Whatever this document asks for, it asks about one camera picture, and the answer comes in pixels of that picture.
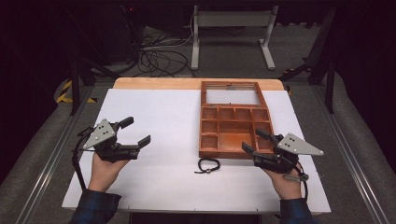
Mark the grey metal stand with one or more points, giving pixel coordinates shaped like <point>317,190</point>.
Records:
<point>233,18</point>

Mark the white board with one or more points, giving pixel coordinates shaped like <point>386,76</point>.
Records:
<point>162,124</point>

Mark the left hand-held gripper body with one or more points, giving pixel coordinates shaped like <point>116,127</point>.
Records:
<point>101,135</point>

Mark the wooden compartment box with lid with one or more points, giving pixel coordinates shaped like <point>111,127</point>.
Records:
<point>232,127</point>

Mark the person's left hand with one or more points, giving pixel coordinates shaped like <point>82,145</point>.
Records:
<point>104,174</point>

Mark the aluminium rail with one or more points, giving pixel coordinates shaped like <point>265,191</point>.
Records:
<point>351,155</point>
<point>46,174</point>

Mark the yellow black striped tape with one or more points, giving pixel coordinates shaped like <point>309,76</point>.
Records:
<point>63,98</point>

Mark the person's right hand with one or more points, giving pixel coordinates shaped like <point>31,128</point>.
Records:
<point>285,185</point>

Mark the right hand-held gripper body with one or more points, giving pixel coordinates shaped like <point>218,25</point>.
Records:
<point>295,146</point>

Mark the black metal stand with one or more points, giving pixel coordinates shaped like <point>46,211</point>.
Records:
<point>330,90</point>
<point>74,88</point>

